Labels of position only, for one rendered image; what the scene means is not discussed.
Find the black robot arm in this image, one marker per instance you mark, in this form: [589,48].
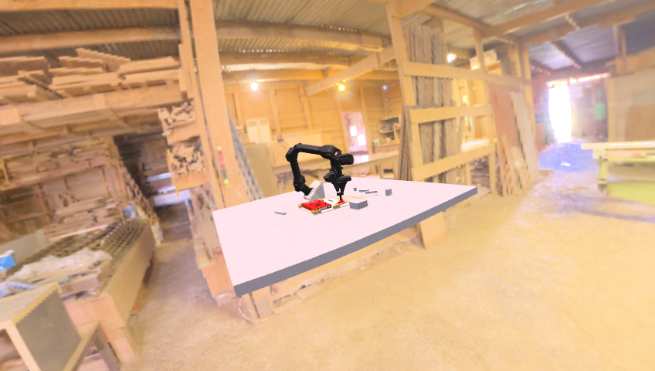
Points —
[325,151]

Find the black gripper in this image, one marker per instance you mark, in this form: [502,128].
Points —
[342,179]

